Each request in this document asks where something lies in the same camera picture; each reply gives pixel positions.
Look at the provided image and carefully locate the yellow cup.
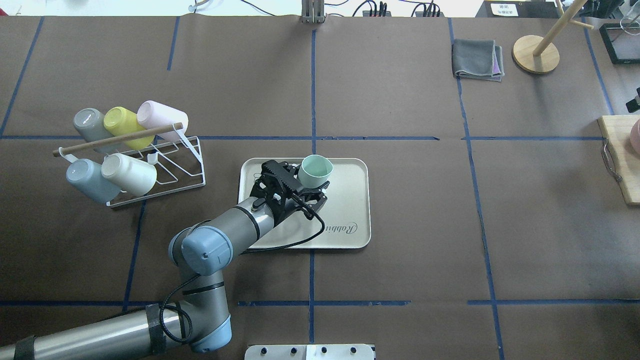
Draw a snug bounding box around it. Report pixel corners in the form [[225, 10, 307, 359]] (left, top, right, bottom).
[[103, 106, 154, 151]]

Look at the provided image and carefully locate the grey aluminium post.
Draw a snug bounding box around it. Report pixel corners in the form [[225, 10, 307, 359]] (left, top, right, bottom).
[[301, 0, 326, 24]]

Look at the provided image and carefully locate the beige rabbit serving tray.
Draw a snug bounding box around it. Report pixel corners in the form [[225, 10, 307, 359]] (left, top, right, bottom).
[[250, 158, 371, 249]]

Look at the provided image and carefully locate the wooden mug tree stand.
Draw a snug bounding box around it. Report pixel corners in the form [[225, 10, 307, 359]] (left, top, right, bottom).
[[512, 0, 595, 75]]

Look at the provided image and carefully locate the pink cup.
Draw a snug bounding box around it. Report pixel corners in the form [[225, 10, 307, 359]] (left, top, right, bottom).
[[136, 100, 189, 142]]

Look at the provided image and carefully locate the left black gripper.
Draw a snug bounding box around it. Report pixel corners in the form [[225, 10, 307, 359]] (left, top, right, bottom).
[[249, 160, 330, 226]]

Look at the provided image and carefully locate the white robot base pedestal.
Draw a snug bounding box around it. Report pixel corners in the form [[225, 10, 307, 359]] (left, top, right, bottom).
[[244, 343, 377, 360]]

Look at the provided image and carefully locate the wooden cutting board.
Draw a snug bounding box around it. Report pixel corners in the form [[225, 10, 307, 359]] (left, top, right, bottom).
[[598, 115, 640, 206]]

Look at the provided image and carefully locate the white wire cup rack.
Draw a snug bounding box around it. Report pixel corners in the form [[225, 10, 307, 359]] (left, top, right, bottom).
[[52, 123, 207, 208]]

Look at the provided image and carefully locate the grey folded cloth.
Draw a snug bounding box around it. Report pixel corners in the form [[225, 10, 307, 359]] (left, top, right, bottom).
[[451, 38, 505, 82]]

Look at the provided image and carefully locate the blue cup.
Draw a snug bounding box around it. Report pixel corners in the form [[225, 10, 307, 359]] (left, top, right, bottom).
[[66, 158, 121, 204]]

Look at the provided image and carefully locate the mint green cup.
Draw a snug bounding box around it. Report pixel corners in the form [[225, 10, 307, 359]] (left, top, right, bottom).
[[297, 154, 334, 189]]

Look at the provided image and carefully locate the beige cup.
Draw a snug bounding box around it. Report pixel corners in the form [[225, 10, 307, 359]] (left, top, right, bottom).
[[101, 153, 157, 197]]

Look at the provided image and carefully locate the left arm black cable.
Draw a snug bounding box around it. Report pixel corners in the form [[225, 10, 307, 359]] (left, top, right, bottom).
[[159, 197, 327, 345]]

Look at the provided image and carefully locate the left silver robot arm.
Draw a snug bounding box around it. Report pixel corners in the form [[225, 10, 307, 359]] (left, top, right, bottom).
[[1, 159, 332, 360]]

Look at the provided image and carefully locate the grey cup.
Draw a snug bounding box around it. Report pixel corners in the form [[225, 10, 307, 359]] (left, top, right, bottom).
[[73, 108, 114, 142]]

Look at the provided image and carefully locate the pink ice bowl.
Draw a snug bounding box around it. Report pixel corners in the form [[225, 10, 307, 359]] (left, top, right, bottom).
[[630, 119, 640, 155]]

